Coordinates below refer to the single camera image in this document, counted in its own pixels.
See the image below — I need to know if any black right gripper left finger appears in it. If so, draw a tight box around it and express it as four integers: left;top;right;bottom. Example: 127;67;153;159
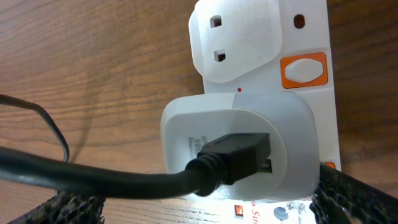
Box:
10;192;106;224

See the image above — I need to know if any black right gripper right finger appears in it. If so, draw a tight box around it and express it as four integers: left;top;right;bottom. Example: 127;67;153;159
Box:
310;164;397;224

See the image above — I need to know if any black charger cable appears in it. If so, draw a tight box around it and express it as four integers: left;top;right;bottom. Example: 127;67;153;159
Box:
0;94;272;200

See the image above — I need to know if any white USB charger adapter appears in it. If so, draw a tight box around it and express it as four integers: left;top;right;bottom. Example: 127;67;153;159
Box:
160;92;320;201

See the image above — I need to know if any white power strip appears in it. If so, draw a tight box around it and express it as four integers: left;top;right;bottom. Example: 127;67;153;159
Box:
183;0;342;224

